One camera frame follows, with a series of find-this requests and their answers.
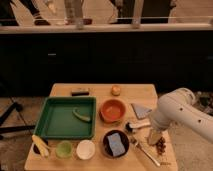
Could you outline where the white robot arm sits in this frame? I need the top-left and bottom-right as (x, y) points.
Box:
(149, 88), (213, 143)

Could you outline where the dark bowl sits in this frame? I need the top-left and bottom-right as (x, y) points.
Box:
(102, 130), (129, 158)

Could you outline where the red orange bowl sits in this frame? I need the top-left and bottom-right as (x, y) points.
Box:
(99, 99), (126, 123)

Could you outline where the white small bowl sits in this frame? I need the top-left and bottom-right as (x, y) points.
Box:
(76, 140), (95, 160)

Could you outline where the brown grape bunch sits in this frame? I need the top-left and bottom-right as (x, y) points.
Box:
(156, 137), (166, 155)

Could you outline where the grey blue folded cloth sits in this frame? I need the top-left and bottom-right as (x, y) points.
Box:
(131, 103), (151, 120)

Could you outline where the blue sponge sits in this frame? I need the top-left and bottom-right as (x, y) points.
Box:
(107, 133), (125, 157)

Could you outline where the small orange fruit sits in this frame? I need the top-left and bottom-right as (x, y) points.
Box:
(111, 85), (121, 96)

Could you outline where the green small cup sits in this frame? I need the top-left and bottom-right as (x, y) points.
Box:
(55, 140), (72, 158)

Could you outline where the green plastic tray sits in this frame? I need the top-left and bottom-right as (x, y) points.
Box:
(34, 97), (96, 140)

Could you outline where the yellow corn cob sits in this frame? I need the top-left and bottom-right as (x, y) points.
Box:
(32, 135), (50, 157)

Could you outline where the dark purple eggplant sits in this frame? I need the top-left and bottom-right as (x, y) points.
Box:
(34, 140), (49, 157)

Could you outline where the black chair base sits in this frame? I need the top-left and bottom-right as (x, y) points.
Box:
(0, 97), (35, 140)

